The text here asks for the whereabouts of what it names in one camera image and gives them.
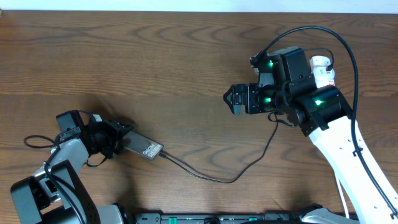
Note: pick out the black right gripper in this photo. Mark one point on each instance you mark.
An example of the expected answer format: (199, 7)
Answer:
(252, 90)

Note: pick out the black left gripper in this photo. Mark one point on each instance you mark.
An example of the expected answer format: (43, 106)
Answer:
(117, 137)

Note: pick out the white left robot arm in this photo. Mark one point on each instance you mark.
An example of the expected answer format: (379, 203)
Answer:
(55, 193)

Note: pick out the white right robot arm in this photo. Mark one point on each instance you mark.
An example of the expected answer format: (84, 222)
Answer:
(324, 115)

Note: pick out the white USB charger adapter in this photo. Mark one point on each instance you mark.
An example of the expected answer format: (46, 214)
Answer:
(321, 67)

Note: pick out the white power strip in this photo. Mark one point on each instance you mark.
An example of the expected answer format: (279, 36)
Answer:
(326, 79)

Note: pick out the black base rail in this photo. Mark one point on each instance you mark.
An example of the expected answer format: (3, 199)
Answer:
(157, 218)

